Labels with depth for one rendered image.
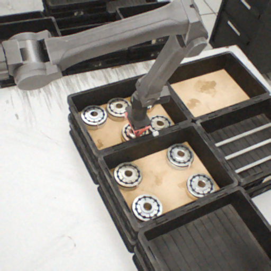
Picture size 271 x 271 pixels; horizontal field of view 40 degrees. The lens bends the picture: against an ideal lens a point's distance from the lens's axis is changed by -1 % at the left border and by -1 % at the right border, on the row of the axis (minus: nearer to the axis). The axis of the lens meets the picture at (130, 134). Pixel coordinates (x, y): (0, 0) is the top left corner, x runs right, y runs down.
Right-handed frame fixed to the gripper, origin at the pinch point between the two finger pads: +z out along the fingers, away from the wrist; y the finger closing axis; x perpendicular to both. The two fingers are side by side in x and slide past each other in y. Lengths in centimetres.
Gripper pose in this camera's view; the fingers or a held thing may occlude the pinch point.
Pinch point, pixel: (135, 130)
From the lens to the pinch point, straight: 144.3
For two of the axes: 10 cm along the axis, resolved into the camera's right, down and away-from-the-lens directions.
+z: -1.1, 6.1, 7.8
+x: -9.1, 2.5, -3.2
